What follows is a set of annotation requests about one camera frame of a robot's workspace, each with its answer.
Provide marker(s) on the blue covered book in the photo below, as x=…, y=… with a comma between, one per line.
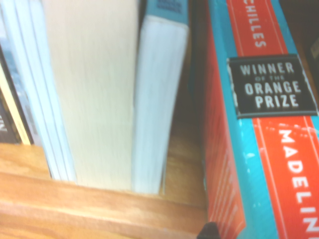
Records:
x=157, y=99

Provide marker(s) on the wooden bookshelf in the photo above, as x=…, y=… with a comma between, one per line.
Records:
x=74, y=211

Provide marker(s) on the teal and orange paperback book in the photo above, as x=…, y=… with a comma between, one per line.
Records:
x=269, y=87

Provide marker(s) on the thin white paged book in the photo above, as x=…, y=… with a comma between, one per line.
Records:
x=37, y=104
x=54, y=104

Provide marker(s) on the large black covered book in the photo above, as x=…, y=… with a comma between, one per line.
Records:
x=10, y=119

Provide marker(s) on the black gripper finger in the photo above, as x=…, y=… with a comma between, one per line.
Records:
x=209, y=231

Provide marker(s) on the thick cream paged book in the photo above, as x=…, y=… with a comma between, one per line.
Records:
x=94, y=99

